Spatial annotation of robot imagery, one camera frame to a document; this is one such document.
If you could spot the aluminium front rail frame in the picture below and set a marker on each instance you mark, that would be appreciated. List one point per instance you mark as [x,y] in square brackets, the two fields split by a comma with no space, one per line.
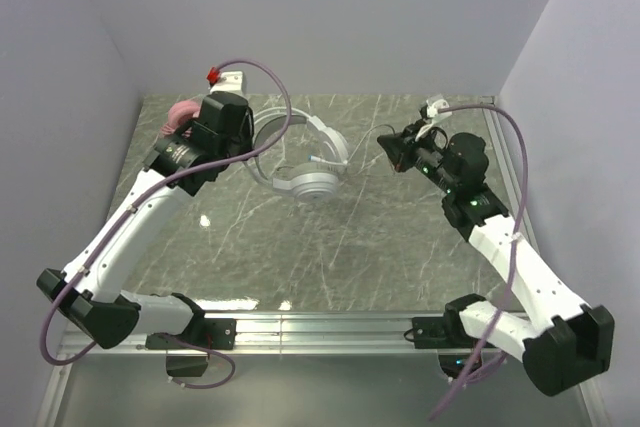
[285,369]

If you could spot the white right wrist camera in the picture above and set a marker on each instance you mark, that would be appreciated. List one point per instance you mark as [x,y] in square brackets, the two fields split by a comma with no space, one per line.
[435,111]

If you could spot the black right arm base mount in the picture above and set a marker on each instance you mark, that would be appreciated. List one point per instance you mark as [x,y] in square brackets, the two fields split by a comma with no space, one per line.
[440,337]

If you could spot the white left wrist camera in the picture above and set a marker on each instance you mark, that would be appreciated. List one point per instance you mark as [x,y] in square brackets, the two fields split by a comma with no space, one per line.
[227,81]

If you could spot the pink headphones with cable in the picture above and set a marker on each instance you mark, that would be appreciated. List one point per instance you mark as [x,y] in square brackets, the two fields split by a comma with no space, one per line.
[178,115]

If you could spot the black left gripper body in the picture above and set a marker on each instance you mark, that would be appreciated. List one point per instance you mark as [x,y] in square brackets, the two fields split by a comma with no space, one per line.
[242,129]

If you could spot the aluminium right side rail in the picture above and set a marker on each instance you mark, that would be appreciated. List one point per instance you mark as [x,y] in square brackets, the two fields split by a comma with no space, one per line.
[508,151]

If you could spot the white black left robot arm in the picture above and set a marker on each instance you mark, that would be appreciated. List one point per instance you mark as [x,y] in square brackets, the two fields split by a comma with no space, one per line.
[89,289]

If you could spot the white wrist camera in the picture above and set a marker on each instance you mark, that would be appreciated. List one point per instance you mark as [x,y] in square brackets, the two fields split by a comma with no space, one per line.
[227,81]
[435,111]

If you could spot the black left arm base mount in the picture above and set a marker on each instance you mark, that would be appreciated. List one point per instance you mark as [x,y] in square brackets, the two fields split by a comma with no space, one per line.
[200,337]

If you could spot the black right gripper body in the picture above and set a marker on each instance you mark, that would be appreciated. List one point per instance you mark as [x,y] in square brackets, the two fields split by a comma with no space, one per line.
[405,148]

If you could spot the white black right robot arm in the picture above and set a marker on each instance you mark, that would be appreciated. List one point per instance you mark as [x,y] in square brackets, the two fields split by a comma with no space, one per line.
[562,341]

